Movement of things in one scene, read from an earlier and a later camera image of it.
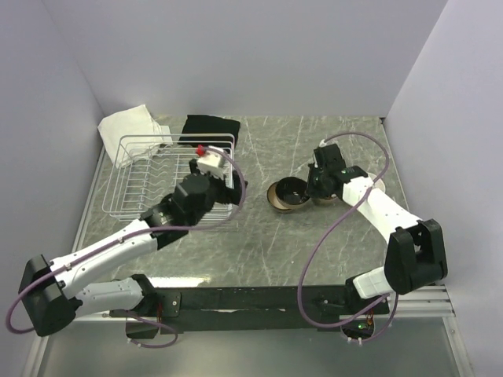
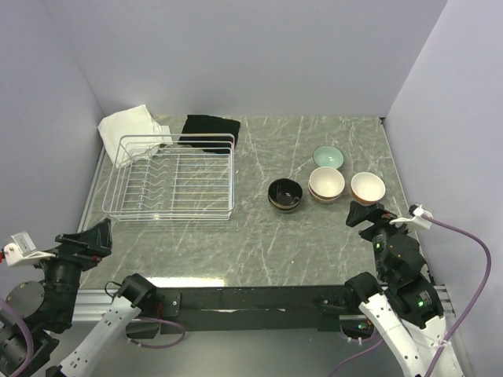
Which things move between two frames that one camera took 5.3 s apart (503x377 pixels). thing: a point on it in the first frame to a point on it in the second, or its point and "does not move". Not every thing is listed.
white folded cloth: x=133 y=135 does not move
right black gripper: x=313 y=169 to x=357 y=211
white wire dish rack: x=145 y=169 does not move
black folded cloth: x=205 y=124 does not move
